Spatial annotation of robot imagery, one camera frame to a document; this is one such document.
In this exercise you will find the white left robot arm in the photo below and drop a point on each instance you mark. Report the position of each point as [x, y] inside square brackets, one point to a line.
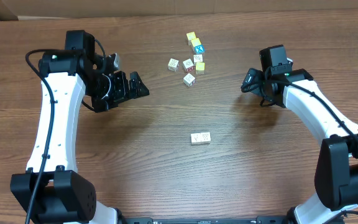
[51, 190]

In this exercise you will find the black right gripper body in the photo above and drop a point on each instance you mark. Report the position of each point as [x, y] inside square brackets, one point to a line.
[258, 85]

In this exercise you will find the wooden block blue X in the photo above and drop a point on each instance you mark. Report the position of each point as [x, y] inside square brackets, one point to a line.
[197, 46]

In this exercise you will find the wooden block yellow top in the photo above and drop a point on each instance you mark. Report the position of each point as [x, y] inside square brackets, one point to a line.
[200, 67]

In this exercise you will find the wooden block red letter Y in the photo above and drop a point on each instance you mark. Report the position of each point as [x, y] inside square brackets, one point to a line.
[173, 64]

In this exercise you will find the far yellow wooden block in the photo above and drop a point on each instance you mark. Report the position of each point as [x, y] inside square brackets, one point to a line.
[190, 36]

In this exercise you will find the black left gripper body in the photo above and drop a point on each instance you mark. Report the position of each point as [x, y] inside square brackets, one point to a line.
[105, 89]

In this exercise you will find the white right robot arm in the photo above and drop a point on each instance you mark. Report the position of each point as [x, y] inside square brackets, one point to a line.
[336, 175]

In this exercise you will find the plain wooden picture block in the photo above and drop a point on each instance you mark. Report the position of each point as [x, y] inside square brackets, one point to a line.
[197, 58]

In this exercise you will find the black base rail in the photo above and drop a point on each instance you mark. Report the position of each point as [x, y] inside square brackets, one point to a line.
[213, 220]

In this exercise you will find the wooden block red apple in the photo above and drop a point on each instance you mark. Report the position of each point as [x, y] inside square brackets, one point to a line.
[195, 138]

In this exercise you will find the wooden block red letter I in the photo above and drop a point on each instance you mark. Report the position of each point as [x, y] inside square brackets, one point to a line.
[189, 80]

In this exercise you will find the wooden block red letter M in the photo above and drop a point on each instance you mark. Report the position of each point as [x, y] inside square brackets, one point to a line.
[188, 65]

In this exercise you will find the wooden block green side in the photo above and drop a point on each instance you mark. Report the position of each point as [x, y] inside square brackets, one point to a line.
[205, 138]

